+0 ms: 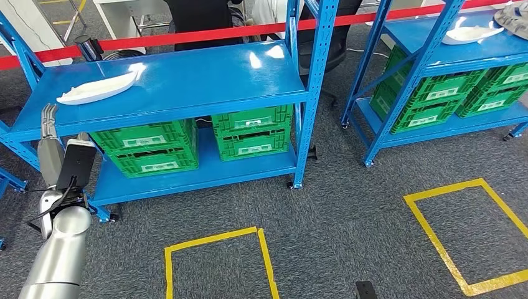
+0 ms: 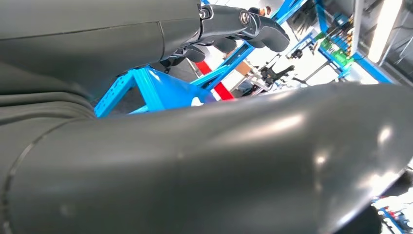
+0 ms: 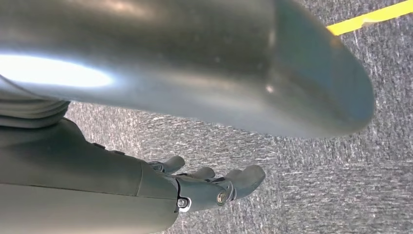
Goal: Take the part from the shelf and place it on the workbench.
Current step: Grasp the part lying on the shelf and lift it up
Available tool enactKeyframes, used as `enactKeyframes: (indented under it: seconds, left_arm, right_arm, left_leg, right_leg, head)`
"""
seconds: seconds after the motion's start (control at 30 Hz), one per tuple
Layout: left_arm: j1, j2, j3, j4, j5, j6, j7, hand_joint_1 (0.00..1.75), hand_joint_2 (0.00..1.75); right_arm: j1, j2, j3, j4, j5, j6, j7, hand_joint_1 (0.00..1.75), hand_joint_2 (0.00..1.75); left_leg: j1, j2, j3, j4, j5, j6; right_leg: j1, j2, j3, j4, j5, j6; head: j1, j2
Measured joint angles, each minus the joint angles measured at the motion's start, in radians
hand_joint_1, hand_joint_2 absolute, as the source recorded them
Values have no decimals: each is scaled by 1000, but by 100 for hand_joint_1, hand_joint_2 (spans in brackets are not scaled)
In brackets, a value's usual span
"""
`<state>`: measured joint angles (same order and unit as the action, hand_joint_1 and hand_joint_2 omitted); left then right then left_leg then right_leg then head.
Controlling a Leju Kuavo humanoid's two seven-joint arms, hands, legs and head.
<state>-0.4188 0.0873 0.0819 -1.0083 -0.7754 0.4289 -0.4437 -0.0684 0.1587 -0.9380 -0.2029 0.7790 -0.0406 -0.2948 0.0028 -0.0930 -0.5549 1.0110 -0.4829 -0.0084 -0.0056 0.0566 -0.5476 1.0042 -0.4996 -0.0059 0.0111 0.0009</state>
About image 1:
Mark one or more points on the white panel board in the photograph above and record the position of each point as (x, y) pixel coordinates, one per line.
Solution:
(33, 29)

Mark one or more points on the white moulded plastic part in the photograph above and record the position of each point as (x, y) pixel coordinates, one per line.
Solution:
(466, 35)
(99, 88)

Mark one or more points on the blue metal shelf rack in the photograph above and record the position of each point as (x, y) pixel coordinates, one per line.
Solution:
(12, 179)
(185, 82)
(474, 49)

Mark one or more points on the black-topped stanchion post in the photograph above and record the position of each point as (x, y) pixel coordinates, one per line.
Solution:
(88, 47)

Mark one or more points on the grey moulded part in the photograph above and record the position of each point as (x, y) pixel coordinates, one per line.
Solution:
(515, 20)

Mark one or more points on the black office chair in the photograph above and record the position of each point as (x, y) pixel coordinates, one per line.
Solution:
(330, 45)

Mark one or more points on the red barrier belt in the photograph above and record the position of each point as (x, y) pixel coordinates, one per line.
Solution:
(247, 31)
(33, 60)

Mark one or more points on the white desk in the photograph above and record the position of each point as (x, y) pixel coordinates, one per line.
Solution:
(119, 12)

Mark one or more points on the yellow floor tape square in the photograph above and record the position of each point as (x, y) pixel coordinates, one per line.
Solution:
(210, 239)
(437, 243)

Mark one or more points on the small black floor object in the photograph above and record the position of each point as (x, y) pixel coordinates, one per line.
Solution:
(312, 152)

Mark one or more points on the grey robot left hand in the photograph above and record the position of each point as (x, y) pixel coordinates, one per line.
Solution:
(50, 159)

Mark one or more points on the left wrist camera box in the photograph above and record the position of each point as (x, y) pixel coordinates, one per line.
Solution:
(76, 165)

